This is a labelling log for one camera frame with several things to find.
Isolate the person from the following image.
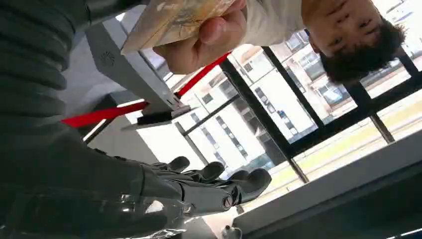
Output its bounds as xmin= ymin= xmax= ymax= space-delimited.
xmin=153 ymin=0 xmax=408 ymax=85

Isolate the grey kiosk stand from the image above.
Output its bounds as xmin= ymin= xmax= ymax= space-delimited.
xmin=85 ymin=18 xmax=199 ymax=131

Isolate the black window frame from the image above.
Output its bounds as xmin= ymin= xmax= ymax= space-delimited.
xmin=175 ymin=28 xmax=422 ymax=184

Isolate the person's left hand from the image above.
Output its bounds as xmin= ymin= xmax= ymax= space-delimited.
xmin=153 ymin=0 xmax=248 ymax=75

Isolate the red barrier belt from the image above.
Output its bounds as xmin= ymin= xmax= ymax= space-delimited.
xmin=61 ymin=52 xmax=232 ymax=128

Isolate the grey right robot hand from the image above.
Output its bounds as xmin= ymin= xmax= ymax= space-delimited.
xmin=0 ymin=131 xmax=273 ymax=239

